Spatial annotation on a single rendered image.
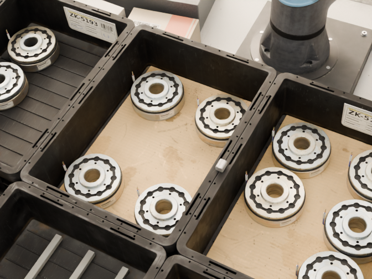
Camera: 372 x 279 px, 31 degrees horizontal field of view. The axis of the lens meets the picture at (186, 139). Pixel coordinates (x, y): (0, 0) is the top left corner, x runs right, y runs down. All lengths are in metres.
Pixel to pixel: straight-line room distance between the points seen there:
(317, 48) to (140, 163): 0.46
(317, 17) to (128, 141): 0.45
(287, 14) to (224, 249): 0.50
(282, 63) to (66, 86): 0.45
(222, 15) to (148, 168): 0.56
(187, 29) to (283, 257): 0.62
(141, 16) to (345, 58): 0.46
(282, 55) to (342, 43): 0.17
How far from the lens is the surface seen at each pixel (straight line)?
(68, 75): 1.42
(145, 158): 1.25
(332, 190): 1.21
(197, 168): 1.23
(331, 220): 1.14
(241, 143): 1.13
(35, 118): 1.36
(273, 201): 1.15
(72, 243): 1.19
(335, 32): 1.57
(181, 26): 1.54
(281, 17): 1.39
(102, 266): 1.16
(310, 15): 1.38
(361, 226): 1.16
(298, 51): 1.43
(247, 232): 1.16
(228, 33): 1.62
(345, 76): 1.48
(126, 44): 1.30
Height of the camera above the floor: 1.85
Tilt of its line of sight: 54 degrees down
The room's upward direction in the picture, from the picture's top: 8 degrees counter-clockwise
